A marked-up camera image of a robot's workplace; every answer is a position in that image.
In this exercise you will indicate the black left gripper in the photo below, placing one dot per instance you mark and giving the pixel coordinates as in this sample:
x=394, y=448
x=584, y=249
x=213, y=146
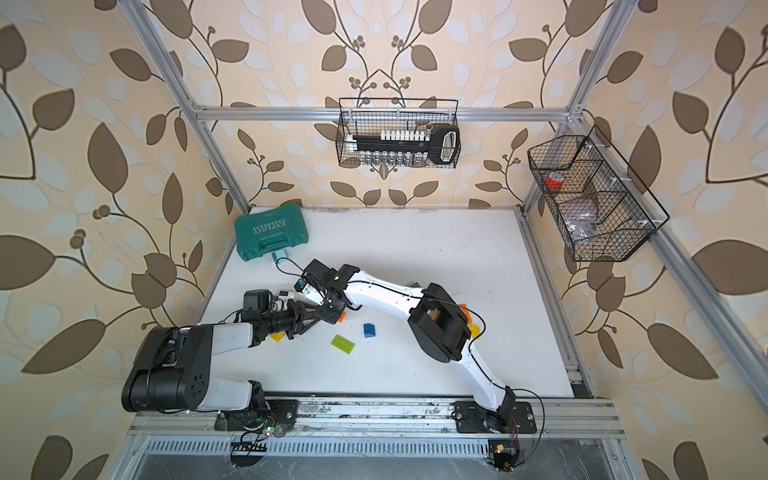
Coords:
x=292, y=309

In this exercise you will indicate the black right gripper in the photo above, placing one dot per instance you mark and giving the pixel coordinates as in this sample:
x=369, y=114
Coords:
x=331, y=317

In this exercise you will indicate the lime green lego plate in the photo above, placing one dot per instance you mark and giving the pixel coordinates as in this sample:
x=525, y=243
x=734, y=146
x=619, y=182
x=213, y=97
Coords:
x=342, y=344

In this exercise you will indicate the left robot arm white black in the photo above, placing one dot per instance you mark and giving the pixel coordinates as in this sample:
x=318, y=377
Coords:
x=172, y=370

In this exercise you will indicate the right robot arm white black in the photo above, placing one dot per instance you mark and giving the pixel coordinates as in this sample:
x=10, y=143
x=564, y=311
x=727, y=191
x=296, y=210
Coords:
x=439, y=325

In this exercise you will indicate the blue lego brick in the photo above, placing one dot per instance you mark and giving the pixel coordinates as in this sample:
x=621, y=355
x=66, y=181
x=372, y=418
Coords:
x=369, y=330

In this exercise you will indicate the brown orange lego stack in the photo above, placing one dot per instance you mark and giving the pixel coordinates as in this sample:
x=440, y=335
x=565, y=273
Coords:
x=466, y=313

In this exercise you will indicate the green plastic tool case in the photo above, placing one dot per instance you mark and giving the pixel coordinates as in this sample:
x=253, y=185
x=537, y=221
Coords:
x=269, y=231

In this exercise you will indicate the black white tool in basket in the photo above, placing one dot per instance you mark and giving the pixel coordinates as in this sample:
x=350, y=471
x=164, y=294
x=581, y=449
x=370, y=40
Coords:
x=438, y=144

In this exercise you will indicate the red object in basket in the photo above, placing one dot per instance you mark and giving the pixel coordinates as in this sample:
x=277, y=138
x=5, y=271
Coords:
x=555, y=180

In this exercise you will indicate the clear plastic bag in basket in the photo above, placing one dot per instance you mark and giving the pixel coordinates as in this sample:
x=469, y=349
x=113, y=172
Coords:
x=580, y=217

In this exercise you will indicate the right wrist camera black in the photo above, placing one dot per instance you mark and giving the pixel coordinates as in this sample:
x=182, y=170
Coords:
x=315, y=274

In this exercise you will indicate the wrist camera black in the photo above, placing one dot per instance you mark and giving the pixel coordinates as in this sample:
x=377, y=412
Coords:
x=315, y=274
x=257, y=302

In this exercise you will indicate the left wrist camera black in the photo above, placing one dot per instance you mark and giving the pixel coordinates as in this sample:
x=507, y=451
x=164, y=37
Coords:
x=257, y=302

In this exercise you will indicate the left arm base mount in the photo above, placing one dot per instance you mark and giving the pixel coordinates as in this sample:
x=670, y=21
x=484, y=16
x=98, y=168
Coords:
x=276, y=417

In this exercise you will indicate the back wall wire basket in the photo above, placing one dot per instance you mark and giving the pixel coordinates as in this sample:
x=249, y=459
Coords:
x=370, y=115

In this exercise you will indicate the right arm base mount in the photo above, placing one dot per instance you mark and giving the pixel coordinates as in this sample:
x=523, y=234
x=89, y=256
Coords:
x=470, y=418

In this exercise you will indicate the side wall wire basket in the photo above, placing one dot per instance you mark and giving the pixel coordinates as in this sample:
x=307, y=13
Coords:
x=629, y=213

